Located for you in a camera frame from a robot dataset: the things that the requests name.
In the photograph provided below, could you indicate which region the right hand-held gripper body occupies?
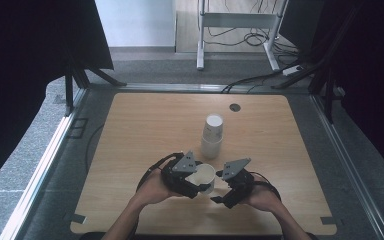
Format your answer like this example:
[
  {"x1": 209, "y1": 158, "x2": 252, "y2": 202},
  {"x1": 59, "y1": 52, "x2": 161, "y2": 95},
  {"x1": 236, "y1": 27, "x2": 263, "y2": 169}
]
[{"x1": 220, "y1": 157, "x2": 257, "y2": 210}]

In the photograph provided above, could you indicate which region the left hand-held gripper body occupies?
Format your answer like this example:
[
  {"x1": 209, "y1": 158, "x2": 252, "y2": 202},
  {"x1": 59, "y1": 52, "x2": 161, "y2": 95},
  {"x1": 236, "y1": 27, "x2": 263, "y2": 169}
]
[{"x1": 160, "y1": 150, "x2": 204, "y2": 200}]

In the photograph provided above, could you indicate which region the person's right hand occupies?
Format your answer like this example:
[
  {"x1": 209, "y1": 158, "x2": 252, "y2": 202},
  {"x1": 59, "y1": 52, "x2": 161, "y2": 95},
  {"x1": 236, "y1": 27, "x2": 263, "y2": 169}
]
[{"x1": 242, "y1": 179, "x2": 284, "y2": 213}]

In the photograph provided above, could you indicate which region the person's left hand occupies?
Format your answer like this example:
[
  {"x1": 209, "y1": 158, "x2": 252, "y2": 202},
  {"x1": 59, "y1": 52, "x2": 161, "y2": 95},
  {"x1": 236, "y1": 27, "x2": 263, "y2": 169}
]
[{"x1": 134, "y1": 167, "x2": 181, "y2": 210}]

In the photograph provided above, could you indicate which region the white power strip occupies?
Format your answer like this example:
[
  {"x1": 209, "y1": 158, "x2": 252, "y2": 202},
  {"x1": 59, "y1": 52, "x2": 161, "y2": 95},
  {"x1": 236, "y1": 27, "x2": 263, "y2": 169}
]
[{"x1": 281, "y1": 64, "x2": 304, "y2": 77}]

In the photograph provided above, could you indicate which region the black tripod stand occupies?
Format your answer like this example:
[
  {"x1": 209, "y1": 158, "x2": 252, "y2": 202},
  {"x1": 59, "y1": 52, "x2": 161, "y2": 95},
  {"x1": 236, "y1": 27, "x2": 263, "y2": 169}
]
[
  {"x1": 63, "y1": 54, "x2": 128, "y2": 118},
  {"x1": 271, "y1": 0, "x2": 364, "y2": 125}
]

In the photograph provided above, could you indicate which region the dark curtain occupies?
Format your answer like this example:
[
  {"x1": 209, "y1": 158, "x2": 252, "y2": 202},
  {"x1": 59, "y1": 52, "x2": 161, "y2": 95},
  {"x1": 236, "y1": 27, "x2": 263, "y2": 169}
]
[
  {"x1": 279, "y1": 0, "x2": 384, "y2": 185},
  {"x1": 0, "y1": 0, "x2": 115, "y2": 198}
]

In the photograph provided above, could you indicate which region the left hand-held gripper cable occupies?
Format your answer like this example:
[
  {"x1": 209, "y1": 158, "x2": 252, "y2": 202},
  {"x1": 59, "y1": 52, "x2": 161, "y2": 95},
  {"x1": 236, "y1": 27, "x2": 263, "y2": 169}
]
[{"x1": 135, "y1": 151, "x2": 185, "y2": 194}]

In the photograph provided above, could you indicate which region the hand-held gripper cable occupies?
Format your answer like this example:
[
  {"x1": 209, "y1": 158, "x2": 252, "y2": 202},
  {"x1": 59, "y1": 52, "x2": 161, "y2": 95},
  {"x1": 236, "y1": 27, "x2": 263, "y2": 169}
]
[
  {"x1": 249, "y1": 171, "x2": 283, "y2": 203},
  {"x1": 135, "y1": 151, "x2": 185, "y2": 194}
]

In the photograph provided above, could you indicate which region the right hand-held gripper cable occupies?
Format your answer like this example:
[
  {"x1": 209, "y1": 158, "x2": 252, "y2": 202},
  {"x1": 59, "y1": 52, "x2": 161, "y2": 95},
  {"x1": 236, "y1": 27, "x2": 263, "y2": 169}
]
[{"x1": 249, "y1": 171, "x2": 283, "y2": 203}]

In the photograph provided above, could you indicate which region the aluminium rail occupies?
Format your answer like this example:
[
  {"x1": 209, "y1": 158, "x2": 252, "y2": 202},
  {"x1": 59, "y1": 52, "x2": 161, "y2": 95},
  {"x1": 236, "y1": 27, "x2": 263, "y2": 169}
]
[
  {"x1": 309, "y1": 94, "x2": 384, "y2": 240},
  {"x1": 0, "y1": 87, "x2": 88, "y2": 240},
  {"x1": 86, "y1": 82, "x2": 314, "y2": 95}
]

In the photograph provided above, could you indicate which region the black power strip cable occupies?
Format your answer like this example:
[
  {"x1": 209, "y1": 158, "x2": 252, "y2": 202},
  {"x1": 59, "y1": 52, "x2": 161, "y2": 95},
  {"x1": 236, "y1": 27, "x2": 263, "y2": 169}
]
[{"x1": 220, "y1": 59, "x2": 302, "y2": 95}]

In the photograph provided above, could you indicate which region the thin black floor cable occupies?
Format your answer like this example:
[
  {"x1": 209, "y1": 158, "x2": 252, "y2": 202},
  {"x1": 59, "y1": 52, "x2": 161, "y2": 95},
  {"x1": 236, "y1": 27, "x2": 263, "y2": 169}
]
[{"x1": 85, "y1": 123, "x2": 106, "y2": 175}]

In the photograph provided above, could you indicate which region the tangle of black floor cables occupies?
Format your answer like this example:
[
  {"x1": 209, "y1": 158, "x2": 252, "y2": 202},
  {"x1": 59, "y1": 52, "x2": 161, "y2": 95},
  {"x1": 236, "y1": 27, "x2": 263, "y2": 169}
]
[{"x1": 206, "y1": 0, "x2": 302, "y2": 58}]

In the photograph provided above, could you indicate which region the white metal stand frame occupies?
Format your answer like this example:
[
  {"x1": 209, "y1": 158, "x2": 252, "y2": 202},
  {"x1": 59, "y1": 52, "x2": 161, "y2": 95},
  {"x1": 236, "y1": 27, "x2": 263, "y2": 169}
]
[{"x1": 196, "y1": 0, "x2": 290, "y2": 72}]

